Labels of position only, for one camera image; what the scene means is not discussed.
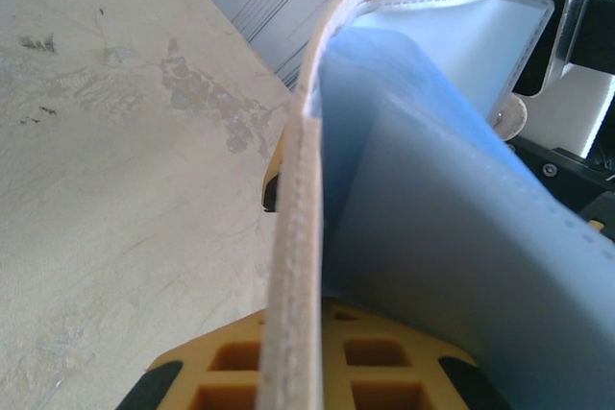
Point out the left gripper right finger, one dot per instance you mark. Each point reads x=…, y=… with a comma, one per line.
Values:
x=384, y=371

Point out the beige leather card holder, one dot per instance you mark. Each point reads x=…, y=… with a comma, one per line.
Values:
x=293, y=237

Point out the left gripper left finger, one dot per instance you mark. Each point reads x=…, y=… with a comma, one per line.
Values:
x=192, y=371

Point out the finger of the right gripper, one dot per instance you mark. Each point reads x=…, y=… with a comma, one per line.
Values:
x=271, y=162
x=605, y=218

